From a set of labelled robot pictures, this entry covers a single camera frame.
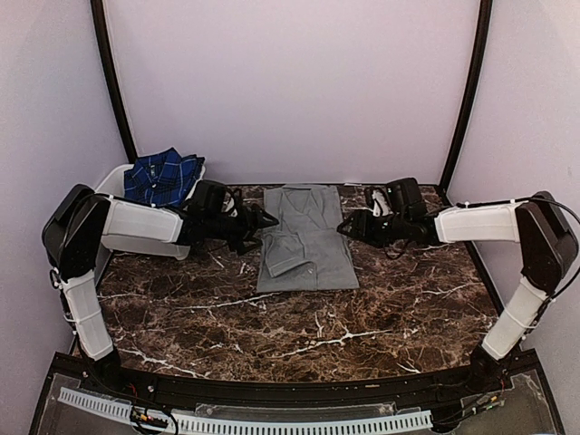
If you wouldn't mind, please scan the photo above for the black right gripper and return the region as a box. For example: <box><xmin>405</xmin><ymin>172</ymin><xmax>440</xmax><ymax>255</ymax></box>
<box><xmin>337</xmin><ymin>209</ymin><xmax>409</xmax><ymax>248</ymax></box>

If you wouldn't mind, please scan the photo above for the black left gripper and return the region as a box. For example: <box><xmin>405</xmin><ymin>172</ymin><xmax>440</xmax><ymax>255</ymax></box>
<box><xmin>205</xmin><ymin>203</ymin><xmax>278</xmax><ymax>256</ymax></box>

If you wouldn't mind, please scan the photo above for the grey long sleeve shirt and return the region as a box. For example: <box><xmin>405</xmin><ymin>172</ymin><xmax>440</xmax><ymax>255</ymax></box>
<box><xmin>256</xmin><ymin>184</ymin><xmax>359</xmax><ymax>293</ymax></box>

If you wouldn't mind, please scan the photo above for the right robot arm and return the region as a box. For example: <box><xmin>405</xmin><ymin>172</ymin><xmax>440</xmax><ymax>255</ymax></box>
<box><xmin>337</xmin><ymin>191</ymin><xmax>579</xmax><ymax>362</ymax></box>

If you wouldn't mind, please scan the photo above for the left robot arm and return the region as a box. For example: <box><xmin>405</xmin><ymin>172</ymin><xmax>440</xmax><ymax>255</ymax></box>
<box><xmin>42</xmin><ymin>180</ymin><xmax>278</xmax><ymax>395</ymax></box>

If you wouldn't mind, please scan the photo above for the blue plaid shirt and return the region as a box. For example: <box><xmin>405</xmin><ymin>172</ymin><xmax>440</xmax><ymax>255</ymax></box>
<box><xmin>123</xmin><ymin>148</ymin><xmax>205</xmax><ymax>207</ymax></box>

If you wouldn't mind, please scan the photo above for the white plastic bin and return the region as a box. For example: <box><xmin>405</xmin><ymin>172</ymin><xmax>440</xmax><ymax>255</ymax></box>
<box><xmin>96</xmin><ymin>164</ymin><xmax>189</xmax><ymax>260</ymax></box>

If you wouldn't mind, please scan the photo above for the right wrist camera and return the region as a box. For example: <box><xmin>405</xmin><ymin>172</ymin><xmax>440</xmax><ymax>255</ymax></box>
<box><xmin>364</xmin><ymin>187</ymin><xmax>398</xmax><ymax>218</ymax></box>

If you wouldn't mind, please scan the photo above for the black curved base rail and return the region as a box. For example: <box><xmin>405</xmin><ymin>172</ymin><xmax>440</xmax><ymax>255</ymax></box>
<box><xmin>40</xmin><ymin>351</ymin><xmax>539</xmax><ymax>409</ymax></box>

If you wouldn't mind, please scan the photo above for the white slotted cable duct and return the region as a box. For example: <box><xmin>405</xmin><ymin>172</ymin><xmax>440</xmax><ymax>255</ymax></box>
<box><xmin>58</xmin><ymin>387</ymin><xmax>432</xmax><ymax>434</ymax></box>

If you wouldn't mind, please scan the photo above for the right black frame post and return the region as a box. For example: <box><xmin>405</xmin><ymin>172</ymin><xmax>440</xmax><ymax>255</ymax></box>
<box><xmin>438</xmin><ymin>0</ymin><xmax>493</xmax><ymax>198</ymax></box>

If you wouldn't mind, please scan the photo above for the black frame post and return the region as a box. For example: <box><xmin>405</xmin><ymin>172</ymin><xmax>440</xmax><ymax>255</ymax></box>
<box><xmin>438</xmin><ymin>0</ymin><xmax>493</xmax><ymax>198</ymax></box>
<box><xmin>89</xmin><ymin>0</ymin><xmax>138</xmax><ymax>163</ymax></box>

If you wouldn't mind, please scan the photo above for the left black frame post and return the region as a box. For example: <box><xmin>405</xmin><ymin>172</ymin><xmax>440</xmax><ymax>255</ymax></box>
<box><xmin>89</xmin><ymin>0</ymin><xmax>138</xmax><ymax>163</ymax></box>

